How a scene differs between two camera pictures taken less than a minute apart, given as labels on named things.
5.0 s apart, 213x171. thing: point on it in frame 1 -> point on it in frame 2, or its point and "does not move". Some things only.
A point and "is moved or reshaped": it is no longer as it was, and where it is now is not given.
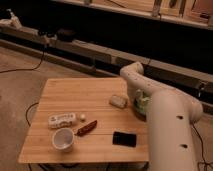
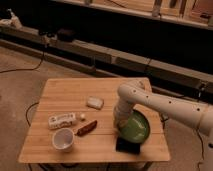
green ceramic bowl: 141,105 is moved or reshaped
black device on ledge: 65,35 does not move
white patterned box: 62,120 does not move
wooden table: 86,120 does not move
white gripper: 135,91 -> 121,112
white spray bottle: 14,19 does not move
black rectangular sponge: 124,139 -> 127,147
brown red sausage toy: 86,128 does not move
